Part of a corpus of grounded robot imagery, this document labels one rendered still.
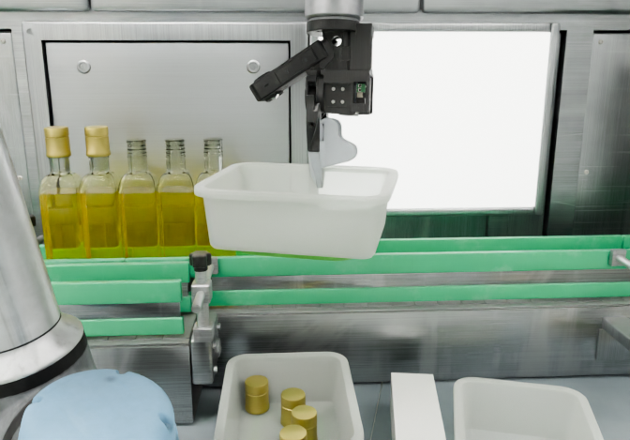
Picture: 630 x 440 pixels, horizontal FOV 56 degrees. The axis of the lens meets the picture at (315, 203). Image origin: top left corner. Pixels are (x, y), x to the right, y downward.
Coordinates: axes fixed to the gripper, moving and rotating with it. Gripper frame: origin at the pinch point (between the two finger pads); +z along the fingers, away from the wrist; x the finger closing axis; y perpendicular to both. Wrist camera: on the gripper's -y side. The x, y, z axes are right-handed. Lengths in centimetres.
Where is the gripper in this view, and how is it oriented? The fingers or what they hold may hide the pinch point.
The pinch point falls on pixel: (315, 177)
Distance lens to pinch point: 79.6
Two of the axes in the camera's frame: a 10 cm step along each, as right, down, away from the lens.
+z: -0.2, 9.9, 1.3
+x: 1.7, -1.2, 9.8
